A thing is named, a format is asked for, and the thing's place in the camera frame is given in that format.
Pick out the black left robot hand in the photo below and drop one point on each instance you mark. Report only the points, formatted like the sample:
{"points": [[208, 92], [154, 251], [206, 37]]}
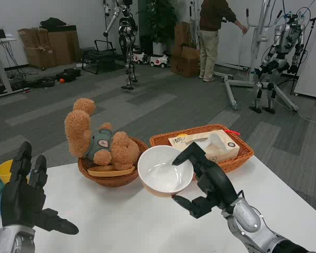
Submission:
{"points": [[21, 197]]}

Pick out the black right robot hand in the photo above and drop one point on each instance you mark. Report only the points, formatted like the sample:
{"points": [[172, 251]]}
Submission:
{"points": [[213, 182]]}

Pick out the white plastic bowl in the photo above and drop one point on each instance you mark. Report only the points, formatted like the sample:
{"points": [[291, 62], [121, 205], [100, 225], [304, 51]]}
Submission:
{"points": [[164, 171]]}

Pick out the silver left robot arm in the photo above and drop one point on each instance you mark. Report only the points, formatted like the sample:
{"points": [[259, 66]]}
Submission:
{"points": [[11, 239]]}

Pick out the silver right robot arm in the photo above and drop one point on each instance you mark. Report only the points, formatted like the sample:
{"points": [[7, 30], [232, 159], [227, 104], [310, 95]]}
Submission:
{"points": [[255, 229]]}

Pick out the yellow plastic cup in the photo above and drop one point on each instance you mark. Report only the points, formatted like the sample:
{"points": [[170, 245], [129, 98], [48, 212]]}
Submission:
{"points": [[5, 168]]}

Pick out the rectangular wicker basket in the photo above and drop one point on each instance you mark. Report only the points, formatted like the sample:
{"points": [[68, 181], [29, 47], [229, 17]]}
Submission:
{"points": [[234, 155]]}

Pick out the beige tissue box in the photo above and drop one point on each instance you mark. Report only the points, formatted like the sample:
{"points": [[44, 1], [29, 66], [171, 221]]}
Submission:
{"points": [[221, 147]]}

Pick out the round wicker basket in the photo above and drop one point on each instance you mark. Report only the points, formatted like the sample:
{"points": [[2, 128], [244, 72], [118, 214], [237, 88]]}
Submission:
{"points": [[113, 176]]}

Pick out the brown teddy bear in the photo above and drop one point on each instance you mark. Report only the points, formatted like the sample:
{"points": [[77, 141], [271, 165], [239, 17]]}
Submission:
{"points": [[94, 137]]}

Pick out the orange ball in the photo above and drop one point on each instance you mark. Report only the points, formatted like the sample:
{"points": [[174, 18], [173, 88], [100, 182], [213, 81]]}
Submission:
{"points": [[61, 80]]}

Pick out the open brown cardboard box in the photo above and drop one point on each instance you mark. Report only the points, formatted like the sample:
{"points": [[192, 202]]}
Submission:
{"points": [[185, 58]]}

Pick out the black case on floor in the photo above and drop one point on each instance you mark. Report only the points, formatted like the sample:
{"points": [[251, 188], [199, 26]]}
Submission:
{"points": [[68, 73]]}

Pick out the white toy car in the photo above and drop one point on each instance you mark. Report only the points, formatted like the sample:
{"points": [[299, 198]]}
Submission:
{"points": [[140, 56], [159, 60]]}

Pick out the white desk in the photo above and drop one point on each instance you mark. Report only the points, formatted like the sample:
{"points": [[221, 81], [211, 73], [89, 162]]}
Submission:
{"points": [[0, 60]]}

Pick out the white robot gantry stand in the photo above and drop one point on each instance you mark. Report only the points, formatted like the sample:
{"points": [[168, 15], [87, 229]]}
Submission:
{"points": [[252, 47]]}

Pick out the person in brown sweater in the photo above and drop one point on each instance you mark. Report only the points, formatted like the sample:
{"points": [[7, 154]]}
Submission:
{"points": [[210, 37]]}

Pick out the silver humanoid robot on stand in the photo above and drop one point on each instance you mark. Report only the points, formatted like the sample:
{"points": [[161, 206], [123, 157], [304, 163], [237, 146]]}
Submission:
{"points": [[281, 52]]}

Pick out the stack of cardboard boxes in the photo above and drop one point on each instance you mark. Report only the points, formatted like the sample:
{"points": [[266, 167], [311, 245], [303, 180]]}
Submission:
{"points": [[52, 47]]}

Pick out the white cabinet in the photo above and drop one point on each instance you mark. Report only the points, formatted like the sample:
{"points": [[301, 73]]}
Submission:
{"points": [[312, 60]]}

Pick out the black tripod stand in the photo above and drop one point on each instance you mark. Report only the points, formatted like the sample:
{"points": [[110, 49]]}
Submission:
{"points": [[304, 52]]}

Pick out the black metal cart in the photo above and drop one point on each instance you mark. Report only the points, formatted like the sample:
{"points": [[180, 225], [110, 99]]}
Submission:
{"points": [[100, 56]]}

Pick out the potted green plant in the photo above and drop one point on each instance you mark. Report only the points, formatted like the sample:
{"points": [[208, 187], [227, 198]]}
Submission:
{"points": [[162, 23]]}

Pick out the black humanoid robot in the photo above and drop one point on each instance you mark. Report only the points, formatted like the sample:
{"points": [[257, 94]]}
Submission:
{"points": [[125, 39]]}

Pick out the black bag on boxes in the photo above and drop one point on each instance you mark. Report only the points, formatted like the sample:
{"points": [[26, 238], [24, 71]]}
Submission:
{"points": [[52, 21]]}

